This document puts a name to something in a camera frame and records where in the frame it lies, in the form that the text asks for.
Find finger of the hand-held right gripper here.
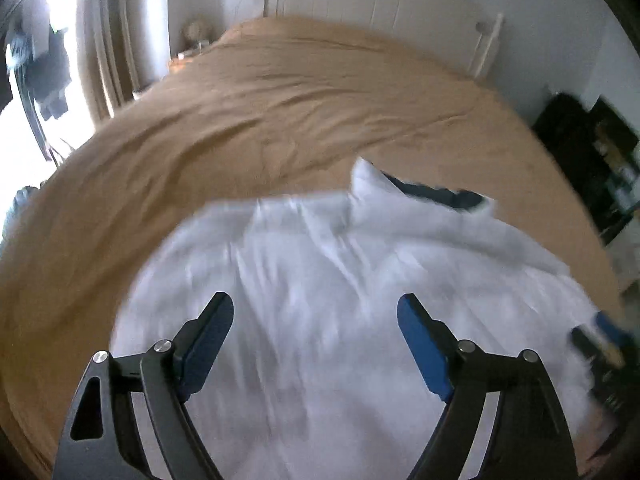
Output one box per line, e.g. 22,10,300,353
570,310,626,367

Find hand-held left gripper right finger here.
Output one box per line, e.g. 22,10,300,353
396,294,580,480

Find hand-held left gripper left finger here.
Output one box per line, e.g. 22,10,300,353
52,291,236,480

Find white puffer jacket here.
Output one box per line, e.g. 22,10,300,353
112,156,601,480

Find person's right forearm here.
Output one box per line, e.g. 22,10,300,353
572,405,623,480

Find blue clothes pile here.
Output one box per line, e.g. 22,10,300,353
0,185,41,241

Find hanging dark clothes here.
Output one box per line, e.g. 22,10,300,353
0,15,73,122

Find bed with orange blanket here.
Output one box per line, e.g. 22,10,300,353
0,16,623,471

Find wooden nightstand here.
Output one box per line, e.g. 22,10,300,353
167,50,211,73

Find round beige ornament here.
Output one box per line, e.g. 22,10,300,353
182,20,213,45

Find beige curtain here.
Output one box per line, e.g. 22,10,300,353
75,0,173,121

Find white wooden headboard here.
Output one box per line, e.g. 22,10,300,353
262,0,505,81

